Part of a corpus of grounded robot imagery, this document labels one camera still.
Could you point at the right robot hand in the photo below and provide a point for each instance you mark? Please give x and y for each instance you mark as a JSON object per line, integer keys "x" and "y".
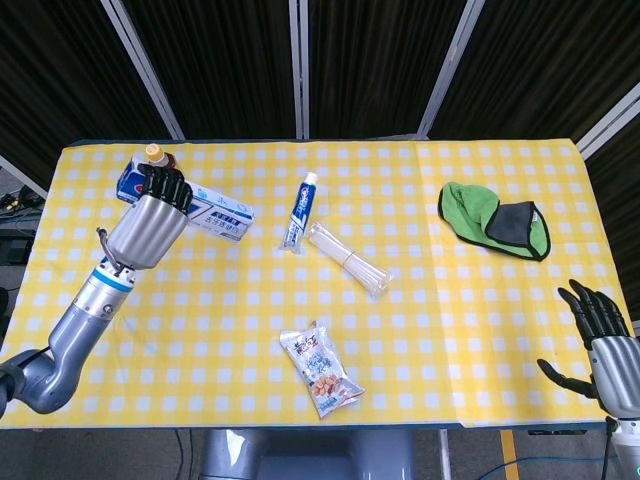
{"x": 615, "y": 365}

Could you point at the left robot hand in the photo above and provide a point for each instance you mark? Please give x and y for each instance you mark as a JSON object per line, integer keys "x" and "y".
{"x": 142, "y": 232}

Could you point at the blue white toothpaste box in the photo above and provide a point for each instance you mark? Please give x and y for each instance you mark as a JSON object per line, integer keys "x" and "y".
{"x": 222, "y": 220}

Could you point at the white blue toothpaste tube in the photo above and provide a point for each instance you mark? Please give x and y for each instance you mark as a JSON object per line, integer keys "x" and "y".
{"x": 299, "y": 212}

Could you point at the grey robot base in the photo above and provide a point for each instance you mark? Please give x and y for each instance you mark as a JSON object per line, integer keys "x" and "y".
{"x": 305, "y": 455}

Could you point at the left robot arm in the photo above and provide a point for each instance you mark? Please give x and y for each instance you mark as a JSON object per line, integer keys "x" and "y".
{"x": 75, "y": 330}

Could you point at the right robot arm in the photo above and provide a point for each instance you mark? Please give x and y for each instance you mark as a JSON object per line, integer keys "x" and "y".
{"x": 627, "y": 450}

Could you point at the blue cookie package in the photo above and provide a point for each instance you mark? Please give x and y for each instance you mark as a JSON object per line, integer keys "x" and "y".
{"x": 105, "y": 261}

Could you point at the yellow-capped tea bottle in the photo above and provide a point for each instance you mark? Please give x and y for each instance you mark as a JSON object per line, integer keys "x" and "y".
{"x": 155, "y": 152}

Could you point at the yellow checked tablecloth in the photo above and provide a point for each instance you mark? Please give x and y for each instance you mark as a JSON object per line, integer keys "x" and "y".
{"x": 450, "y": 325}

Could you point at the white table leg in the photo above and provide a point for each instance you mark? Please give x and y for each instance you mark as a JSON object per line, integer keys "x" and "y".
{"x": 445, "y": 455}

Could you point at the clear bundle of straws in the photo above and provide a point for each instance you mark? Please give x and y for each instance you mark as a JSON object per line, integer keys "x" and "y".
{"x": 350, "y": 260}

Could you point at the green and grey cloth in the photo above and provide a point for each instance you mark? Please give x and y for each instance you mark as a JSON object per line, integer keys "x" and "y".
{"x": 465, "y": 210}

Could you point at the silver snack bag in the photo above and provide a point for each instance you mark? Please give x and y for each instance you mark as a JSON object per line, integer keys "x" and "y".
{"x": 322, "y": 372}

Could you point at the white partition frame post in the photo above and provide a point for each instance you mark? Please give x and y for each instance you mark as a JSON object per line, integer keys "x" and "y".
{"x": 22, "y": 177}
{"x": 145, "y": 75}
{"x": 607, "y": 120}
{"x": 299, "y": 70}
{"x": 447, "y": 75}

